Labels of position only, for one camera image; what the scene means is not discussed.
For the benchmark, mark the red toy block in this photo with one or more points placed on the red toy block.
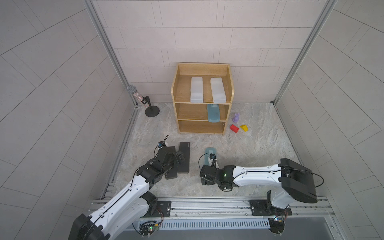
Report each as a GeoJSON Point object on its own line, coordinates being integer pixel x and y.
{"type": "Point", "coordinates": [234, 128]}

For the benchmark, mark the clear white pencil case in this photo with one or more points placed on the clear white pencil case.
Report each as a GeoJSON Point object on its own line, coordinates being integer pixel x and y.
{"type": "Point", "coordinates": [218, 91]}
{"type": "Point", "coordinates": [197, 93]}

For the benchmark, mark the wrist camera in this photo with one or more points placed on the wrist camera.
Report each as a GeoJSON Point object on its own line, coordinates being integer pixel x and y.
{"type": "Point", "coordinates": [161, 144]}
{"type": "Point", "coordinates": [212, 157]}

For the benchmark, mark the right circuit board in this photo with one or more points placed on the right circuit board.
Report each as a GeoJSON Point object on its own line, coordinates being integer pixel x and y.
{"type": "Point", "coordinates": [276, 226]}

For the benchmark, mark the black pencil case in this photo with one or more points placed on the black pencil case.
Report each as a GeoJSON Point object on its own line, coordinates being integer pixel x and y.
{"type": "Point", "coordinates": [172, 174]}
{"type": "Point", "coordinates": [184, 166]}

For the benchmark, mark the black round stand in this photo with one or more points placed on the black round stand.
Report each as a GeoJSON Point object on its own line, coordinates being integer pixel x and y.
{"type": "Point", "coordinates": [151, 111]}

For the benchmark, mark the left circuit board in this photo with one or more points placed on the left circuit board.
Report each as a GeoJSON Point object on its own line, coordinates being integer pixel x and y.
{"type": "Point", "coordinates": [148, 228]}

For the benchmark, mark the circuit board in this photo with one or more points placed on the circuit board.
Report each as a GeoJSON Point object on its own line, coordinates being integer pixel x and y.
{"type": "Point", "coordinates": [276, 226]}
{"type": "Point", "coordinates": [148, 228]}

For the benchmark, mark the yellow toy block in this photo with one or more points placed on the yellow toy block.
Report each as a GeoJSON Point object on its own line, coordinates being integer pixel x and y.
{"type": "Point", "coordinates": [244, 128]}

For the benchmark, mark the aluminium mounting rail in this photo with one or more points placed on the aluminium mounting rail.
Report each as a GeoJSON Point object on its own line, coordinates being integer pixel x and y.
{"type": "Point", "coordinates": [229, 208]}

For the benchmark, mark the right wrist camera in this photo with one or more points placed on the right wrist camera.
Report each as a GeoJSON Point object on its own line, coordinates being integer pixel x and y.
{"type": "Point", "coordinates": [212, 157]}

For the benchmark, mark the purple toy figure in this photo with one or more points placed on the purple toy figure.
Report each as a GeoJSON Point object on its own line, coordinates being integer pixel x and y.
{"type": "Point", "coordinates": [236, 118]}

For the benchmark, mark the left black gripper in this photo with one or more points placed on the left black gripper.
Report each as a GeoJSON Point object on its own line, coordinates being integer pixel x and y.
{"type": "Point", "coordinates": [172, 157]}

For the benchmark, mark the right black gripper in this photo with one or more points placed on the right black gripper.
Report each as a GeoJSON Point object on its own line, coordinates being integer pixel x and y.
{"type": "Point", "coordinates": [205, 181]}

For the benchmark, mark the wooden three-tier shelf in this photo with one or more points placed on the wooden three-tier shelf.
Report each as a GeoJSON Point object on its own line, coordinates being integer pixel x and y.
{"type": "Point", "coordinates": [193, 117]}

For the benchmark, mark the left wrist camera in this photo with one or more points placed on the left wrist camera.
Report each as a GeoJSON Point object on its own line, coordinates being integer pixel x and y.
{"type": "Point", "coordinates": [161, 144]}

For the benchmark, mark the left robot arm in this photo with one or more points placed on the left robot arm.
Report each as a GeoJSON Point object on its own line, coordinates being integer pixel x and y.
{"type": "Point", "coordinates": [131, 203]}

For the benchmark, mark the clear tube with beads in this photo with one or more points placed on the clear tube with beads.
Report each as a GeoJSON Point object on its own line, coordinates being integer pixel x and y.
{"type": "Point", "coordinates": [139, 98]}

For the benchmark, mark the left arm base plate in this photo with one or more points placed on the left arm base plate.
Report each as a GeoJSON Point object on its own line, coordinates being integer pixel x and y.
{"type": "Point", "coordinates": [162, 208]}

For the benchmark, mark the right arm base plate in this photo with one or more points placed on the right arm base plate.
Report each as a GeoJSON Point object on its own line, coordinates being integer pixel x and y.
{"type": "Point", "coordinates": [264, 208]}

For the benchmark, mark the teal pencil case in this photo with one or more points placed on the teal pencil case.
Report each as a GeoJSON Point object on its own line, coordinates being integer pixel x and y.
{"type": "Point", "coordinates": [213, 112]}
{"type": "Point", "coordinates": [207, 161]}

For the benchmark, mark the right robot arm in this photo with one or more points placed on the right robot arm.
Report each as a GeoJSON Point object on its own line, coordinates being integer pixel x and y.
{"type": "Point", "coordinates": [293, 182]}

